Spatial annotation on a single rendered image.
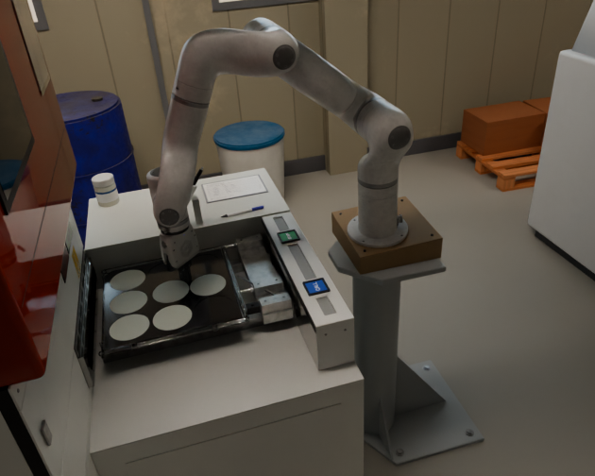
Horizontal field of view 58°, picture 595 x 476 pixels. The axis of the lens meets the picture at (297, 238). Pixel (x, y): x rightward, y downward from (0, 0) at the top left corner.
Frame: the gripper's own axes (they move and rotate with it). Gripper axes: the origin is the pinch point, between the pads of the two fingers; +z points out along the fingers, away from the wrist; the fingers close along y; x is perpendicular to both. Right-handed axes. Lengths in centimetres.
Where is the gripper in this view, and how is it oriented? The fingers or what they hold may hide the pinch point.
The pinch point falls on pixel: (184, 274)
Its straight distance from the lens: 154.8
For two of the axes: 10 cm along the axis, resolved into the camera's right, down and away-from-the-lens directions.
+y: 5.3, -4.8, 7.0
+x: -8.5, -2.3, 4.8
